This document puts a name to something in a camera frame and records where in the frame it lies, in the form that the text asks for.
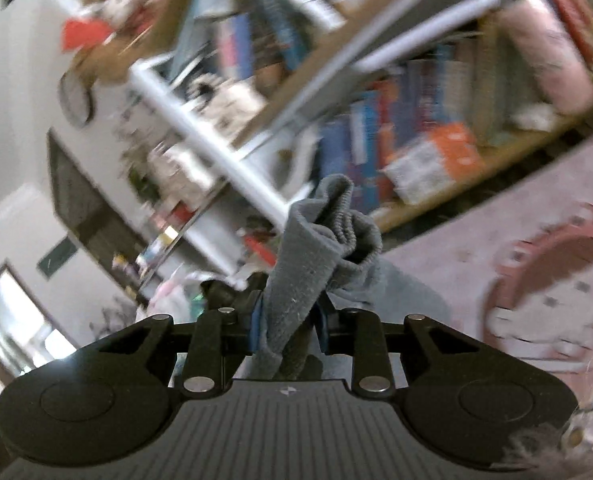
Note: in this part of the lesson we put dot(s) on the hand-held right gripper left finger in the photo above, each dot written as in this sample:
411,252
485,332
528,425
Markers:
256,327

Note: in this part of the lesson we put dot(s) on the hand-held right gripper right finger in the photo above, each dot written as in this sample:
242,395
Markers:
321,332

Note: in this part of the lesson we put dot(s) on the grey fleece garment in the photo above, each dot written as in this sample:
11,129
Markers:
301,270

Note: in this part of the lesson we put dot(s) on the red tassel ornament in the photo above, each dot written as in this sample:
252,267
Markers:
259,249

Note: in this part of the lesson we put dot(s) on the pink and white plastic bag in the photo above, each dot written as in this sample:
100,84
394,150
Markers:
171,297

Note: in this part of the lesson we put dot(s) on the white floral ornament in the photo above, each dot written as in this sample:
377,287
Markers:
176,170

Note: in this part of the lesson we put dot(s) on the white and wood bookshelf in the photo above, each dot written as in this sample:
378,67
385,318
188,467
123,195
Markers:
211,150

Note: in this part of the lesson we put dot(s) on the pink cartoon printed table cover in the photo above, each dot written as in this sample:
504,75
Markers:
476,220

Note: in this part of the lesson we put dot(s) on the row of books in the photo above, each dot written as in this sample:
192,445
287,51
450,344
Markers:
236,45
361,135

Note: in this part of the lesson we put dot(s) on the white quilted handbag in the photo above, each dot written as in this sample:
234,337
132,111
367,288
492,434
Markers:
226,105

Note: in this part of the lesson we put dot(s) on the bright window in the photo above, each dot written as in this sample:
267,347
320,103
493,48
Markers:
11,325

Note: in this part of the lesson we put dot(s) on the grey fluffy cuff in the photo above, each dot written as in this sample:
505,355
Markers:
536,452

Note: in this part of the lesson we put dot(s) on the clear round bead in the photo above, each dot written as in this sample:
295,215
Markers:
585,431

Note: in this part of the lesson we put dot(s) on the white charger plug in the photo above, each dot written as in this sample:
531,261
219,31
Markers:
536,119

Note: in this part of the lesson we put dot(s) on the red object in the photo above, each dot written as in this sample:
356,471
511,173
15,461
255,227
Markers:
84,35

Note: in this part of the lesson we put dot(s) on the pink printed cloth roll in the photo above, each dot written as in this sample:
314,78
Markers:
546,50

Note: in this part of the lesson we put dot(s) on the dark framed wall panel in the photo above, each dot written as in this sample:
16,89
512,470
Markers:
91,210

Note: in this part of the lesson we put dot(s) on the green wall sign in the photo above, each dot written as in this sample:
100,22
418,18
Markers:
56,257

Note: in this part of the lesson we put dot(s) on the round wall clock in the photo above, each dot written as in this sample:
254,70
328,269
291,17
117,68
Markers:
74,100

